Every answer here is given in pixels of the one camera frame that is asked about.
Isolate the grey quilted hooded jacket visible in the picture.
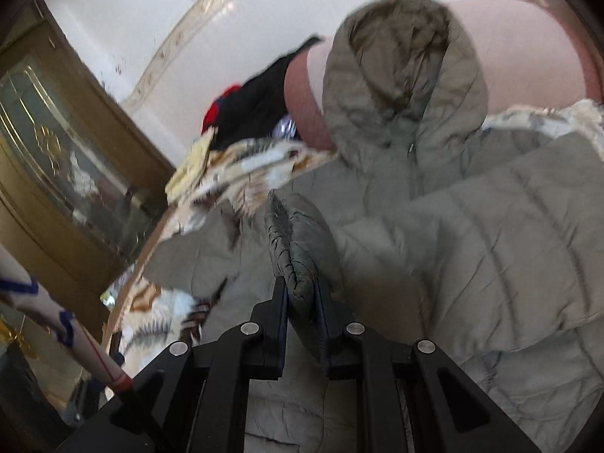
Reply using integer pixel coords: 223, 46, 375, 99
144, 0, 603, 452

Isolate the leaf patterned bed blanket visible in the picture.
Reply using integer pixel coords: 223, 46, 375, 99
112, 99, 603, 376

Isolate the white red blue sleeve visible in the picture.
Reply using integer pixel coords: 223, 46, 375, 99
1, 247, 133, 394

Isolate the yellow patterned cloth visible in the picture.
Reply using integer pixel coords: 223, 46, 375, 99
165, 127, 216, 206

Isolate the brown door with glass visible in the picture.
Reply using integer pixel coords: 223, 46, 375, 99
1, 0, 173, 336

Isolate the red and blue garment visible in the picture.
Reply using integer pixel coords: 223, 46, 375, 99
201, 84, 242, 134

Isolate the black garment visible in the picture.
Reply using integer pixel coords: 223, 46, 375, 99
211, 36, 336, 151

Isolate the pink folded quilt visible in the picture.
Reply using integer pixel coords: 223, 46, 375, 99
284, 0, 603, 150

